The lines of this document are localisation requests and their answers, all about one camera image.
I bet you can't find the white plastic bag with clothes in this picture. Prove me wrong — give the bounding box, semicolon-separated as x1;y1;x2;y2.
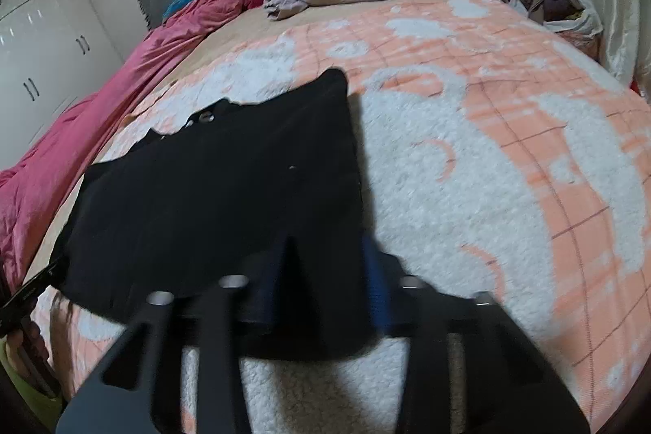
511;0;603;39

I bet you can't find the black sweater with orange cuffs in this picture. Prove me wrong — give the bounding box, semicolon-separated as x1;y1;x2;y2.
53;69;408;361

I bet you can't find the white wardrobe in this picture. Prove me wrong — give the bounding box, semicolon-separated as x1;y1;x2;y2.
0;0;125;173

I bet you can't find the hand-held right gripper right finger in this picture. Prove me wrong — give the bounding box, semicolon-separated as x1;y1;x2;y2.
362;241;591;434

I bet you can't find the pink duvet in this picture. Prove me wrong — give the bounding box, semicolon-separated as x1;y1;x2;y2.
0;0;242;292

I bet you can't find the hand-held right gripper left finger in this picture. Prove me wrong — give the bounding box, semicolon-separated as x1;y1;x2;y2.
56;238;292;434

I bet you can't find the person's left forearm green sleeve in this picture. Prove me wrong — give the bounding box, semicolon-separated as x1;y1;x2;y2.
0;345;64;431

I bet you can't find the beige bed sheet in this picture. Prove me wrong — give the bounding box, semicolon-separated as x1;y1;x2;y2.
122;2;288;120

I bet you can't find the orange and white fleece blanket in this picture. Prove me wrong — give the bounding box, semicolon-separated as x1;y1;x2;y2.
31;0;651;434

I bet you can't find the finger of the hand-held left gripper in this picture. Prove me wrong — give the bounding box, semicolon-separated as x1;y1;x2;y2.
29;258;69;295

